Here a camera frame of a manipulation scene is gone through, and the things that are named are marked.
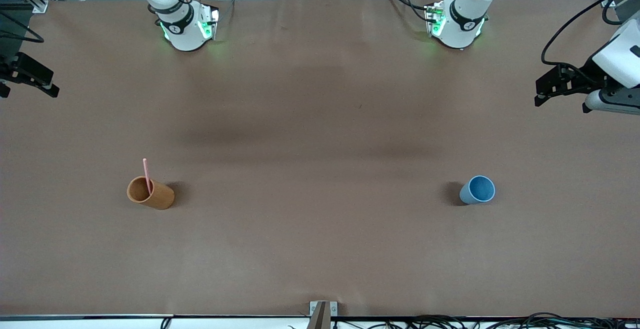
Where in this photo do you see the blue cup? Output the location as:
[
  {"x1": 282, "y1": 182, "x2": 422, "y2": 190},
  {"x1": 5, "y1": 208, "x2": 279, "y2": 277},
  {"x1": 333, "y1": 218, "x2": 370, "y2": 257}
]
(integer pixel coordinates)
[{"x1": 459, "y1": 175, "x2": 496, "y2": 206}]

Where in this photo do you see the orange brown cup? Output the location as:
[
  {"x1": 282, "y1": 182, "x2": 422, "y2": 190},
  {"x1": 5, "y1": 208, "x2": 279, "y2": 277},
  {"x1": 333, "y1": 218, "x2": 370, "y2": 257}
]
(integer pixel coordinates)
[{"x1": 126, "y1": 175, "x2": 176, "y2": 211}]

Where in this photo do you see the brown table cover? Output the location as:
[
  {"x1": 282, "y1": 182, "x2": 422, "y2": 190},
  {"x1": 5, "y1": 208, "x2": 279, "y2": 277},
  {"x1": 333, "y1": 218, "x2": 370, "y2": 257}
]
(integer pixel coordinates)
[{"x1": 0, "y1": 0, "x2": 640, "y2": 319}]

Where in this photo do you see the white table edge rail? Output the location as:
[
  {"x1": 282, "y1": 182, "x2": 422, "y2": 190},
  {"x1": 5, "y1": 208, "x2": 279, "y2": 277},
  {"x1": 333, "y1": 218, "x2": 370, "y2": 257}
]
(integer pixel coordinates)
[{"x1": 0, "y1": 314, "x2": 640, "y2": 329}]

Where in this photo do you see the black cable bundle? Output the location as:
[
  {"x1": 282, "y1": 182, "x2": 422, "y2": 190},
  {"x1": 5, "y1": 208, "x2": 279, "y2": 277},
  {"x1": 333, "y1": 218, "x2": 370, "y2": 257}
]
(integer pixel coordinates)
[{"x1": 330, "y1": 312, "x2": 640, "y2": 329}]

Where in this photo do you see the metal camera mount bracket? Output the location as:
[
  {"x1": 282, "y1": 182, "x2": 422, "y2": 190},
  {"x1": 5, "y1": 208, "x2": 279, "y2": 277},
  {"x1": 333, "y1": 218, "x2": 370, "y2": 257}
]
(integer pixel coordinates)
[{"x1": 306, "y1": 300, "x2": 339, "y2": 329}]

